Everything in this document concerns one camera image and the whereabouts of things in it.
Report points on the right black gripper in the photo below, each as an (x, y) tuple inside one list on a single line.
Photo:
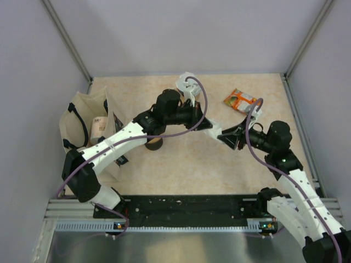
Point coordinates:
[(232, 136)]

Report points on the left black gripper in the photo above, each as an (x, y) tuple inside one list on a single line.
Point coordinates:
[(196, 113)]

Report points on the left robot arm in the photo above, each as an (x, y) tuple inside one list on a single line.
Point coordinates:
[(82, 167)]

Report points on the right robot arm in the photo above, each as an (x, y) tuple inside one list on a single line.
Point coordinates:
[(321, 237)]

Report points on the orange snack packet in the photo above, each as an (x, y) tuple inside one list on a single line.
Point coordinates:
[(240, 101)]

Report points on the dark glass carafe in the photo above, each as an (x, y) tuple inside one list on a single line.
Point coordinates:
[(154, 144)]

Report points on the pink cup in bag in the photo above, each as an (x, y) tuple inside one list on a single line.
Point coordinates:
[(97, 129)]

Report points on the beige canvas tote bag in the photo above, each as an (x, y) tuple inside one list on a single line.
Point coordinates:
[(75, 124)]

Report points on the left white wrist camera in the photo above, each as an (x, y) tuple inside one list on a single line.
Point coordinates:
[(191, 92)]

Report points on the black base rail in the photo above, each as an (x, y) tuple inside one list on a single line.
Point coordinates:
[(194, 211)]

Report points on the aluminium frame rail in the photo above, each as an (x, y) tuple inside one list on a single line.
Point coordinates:
[(73, 216)]

